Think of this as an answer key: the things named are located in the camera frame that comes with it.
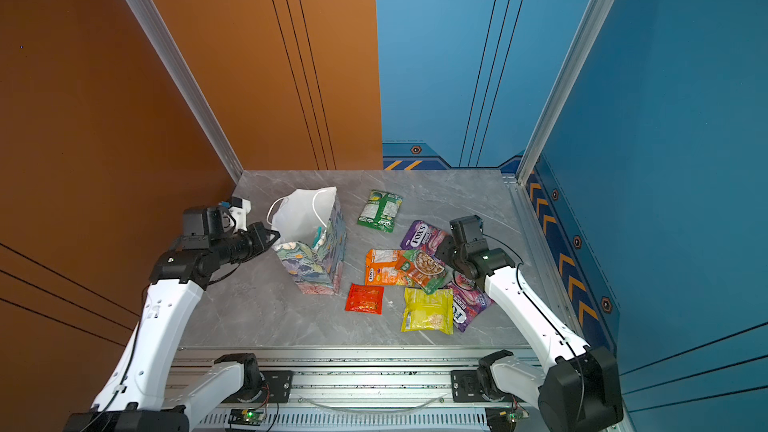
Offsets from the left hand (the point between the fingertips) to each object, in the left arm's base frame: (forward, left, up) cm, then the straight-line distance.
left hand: (280, 230), depth 75 cm
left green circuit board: (-36, +6, -26) cm, 45 cm away
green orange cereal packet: (+1, -37, -21) cm, 42 cm away
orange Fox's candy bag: (+2, -25, -22) cm, 33 cm away
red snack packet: (-8, -21, -23) cm, 32 cm away
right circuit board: (-36, -55, -24) cm, 70 cm away
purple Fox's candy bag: (+13, -38, -21) cm, 46 cm away
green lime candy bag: (+23, -24, -21) cm, 39 cm away
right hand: (+1, -41, -10) cm, 42 cm away
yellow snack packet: (-13, -40, -20) cm, 46 cm away
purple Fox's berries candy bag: (-9, -50, -21) cm, 55 cm away
